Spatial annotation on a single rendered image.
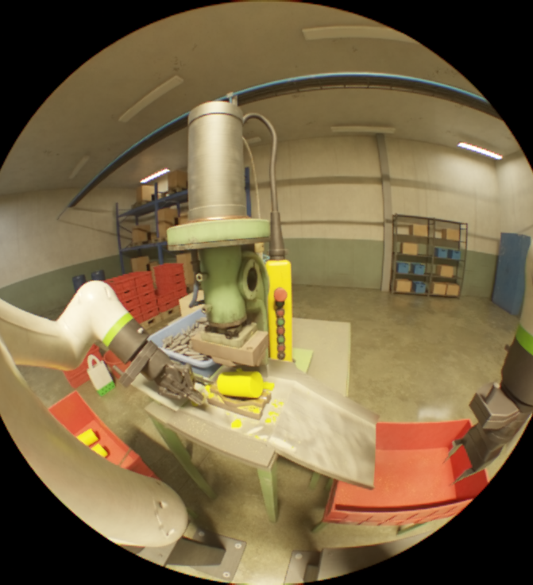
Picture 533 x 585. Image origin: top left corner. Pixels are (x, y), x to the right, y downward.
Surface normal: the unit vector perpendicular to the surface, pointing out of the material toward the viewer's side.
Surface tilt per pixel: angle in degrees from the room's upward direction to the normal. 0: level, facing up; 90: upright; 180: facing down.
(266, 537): 0
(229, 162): 90
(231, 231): 90
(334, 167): 90
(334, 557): 0
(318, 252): 90
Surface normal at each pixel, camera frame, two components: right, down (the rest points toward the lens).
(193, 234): -0.15, 0.29
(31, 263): 0.93, 0.07
